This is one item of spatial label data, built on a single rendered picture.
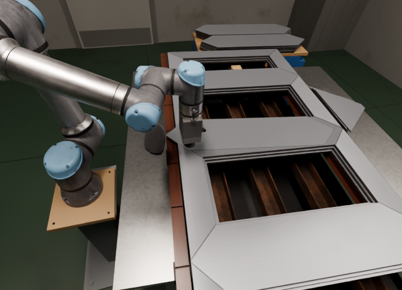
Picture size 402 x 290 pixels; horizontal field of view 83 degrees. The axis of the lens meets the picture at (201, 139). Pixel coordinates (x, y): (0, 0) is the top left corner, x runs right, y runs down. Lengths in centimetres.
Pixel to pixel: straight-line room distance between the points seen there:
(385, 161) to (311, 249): 67
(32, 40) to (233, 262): 79
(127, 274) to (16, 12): 79
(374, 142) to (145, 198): 111
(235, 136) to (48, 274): 135
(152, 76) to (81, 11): 305
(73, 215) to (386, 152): 138
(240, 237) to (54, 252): 131
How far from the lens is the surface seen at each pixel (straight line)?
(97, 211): 97
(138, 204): 97
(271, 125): 105
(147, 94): 57
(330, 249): 82
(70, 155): 85
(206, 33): 183
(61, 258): 176
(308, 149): 103
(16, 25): 74
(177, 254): 73
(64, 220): 100
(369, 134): 142
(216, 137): 94
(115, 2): 356
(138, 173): 105
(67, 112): 87
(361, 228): 90
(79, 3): 362
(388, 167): 130
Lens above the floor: 152
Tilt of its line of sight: 47 degrees down
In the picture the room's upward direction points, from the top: 4 degrees clockwise
